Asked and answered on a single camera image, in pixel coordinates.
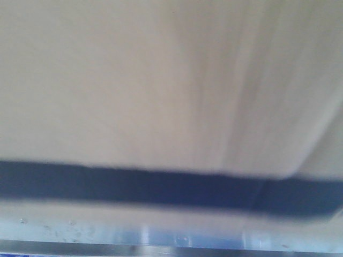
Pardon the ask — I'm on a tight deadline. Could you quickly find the steel shelf front rail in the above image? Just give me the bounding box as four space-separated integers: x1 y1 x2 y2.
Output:
1 201 342 253

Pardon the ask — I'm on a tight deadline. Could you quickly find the brown cardboard box black print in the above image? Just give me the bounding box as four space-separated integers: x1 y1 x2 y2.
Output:
1 1 342 219

